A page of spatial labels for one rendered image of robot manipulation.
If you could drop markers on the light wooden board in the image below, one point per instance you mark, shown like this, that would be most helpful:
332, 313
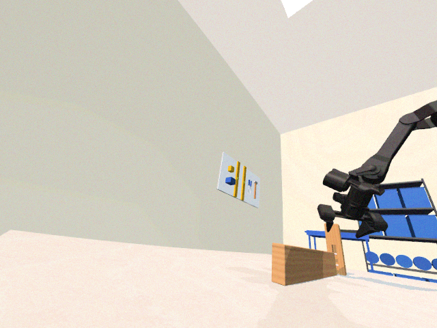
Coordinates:
292, 264

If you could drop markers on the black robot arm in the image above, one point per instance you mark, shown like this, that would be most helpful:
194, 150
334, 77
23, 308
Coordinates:
365, 180

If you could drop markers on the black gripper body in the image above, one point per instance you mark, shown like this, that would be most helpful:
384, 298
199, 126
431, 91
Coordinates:
353, 211

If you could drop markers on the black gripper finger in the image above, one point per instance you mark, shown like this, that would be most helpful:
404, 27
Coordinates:
329, 225
364, 230

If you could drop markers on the wooden post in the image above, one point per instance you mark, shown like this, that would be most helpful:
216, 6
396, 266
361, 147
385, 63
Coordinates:
334, 244

